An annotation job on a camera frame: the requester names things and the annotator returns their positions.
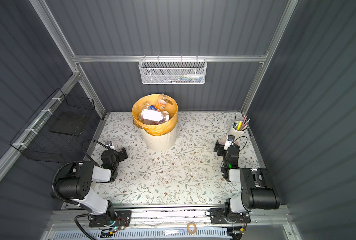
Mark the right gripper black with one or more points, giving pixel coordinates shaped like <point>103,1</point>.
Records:
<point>222,148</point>

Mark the white bin with yellow bag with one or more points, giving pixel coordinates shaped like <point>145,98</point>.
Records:
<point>158,136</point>

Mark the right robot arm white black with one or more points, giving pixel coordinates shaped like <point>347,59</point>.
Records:
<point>257,188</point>

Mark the orange cap clear bottle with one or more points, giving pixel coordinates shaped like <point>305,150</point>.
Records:
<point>162,102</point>

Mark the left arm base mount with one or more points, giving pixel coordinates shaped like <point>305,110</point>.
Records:
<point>110,219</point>

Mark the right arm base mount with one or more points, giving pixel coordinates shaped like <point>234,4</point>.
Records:
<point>220,216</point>

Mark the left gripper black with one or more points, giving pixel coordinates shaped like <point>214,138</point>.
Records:
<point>119,155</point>

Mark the white pen holder cup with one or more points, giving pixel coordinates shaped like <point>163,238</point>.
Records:
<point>239,125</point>

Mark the tape roll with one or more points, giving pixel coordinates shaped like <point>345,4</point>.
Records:
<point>191,228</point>

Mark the white wire wall basket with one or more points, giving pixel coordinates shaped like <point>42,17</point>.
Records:
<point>171,72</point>

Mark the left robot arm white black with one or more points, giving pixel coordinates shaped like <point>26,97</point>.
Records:
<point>72,182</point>

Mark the white spray bottle in basket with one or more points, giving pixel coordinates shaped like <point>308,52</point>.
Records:
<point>194,77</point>

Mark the black wire side basket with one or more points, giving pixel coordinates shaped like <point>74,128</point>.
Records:
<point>55,135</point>

